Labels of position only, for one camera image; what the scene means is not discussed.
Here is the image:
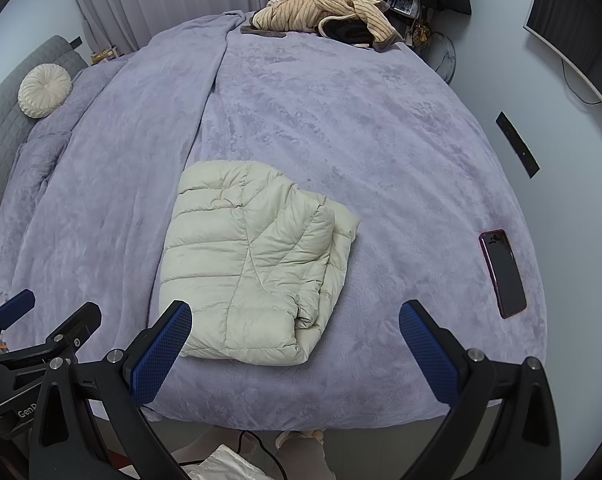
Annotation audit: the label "monitor cable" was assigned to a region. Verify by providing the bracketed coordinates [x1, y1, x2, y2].
[560, 57, 602, 107]

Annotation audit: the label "black cable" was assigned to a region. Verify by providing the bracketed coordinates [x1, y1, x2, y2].
[238, 430, 288, 480]

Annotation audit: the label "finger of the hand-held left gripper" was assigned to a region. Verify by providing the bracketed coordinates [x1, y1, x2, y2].
[43, 302, 103, 361]
[0, 287, 36, 343]

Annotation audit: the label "round cream pleated pillow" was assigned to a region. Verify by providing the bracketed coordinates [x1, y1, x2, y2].
[18, 63, 73, 119]

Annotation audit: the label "person's leg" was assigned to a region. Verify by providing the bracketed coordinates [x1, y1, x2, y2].
[275, 430, 334, 480]

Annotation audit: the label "wire guard fan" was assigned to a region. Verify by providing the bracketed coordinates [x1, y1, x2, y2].
[421, 30, 457, 83]

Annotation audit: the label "black garment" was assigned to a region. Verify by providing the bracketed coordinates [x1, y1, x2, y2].
[318, 16, 377, 47]

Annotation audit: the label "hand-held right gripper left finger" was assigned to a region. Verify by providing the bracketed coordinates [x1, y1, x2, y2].
[28, 300, 194, 480]

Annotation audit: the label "smartphone in pink case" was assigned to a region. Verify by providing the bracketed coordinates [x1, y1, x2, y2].
[478, 229, 528, 320]

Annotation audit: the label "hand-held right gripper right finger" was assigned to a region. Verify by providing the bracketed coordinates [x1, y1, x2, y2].
[398, 299, 562, 480]

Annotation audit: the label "grey quilted headboard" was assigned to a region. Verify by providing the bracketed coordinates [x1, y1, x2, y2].
[0, 35, 89, 231]

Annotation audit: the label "cream quilted puffer jacket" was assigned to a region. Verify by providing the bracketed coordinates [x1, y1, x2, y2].
[158, 160, 362, 367]

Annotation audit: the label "beige striped garment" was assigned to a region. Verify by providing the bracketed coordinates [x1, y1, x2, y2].
[251, 0, 404, 53]

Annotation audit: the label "white quilted garment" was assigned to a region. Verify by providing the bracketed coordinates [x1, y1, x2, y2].
[171, 442, 278, 480]

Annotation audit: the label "grey fuzzy cloth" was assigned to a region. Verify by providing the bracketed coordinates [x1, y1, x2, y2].
[240, 22, 288, 41]

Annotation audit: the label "purple plush blanket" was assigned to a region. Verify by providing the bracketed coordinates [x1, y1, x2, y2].
[0, 10, 549, 423]

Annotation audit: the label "purple pillow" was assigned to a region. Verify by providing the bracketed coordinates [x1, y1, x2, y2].
[0, 127, 82, 241]

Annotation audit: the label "computer monitor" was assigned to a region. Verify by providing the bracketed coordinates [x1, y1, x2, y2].
[522, 0, 602, 126]

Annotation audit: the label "yellow bedside items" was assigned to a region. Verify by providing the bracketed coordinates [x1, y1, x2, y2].
[88, 46, 119, 66]

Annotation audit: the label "black wall strip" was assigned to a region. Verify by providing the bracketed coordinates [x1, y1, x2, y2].
[495, 111, 540, 179]

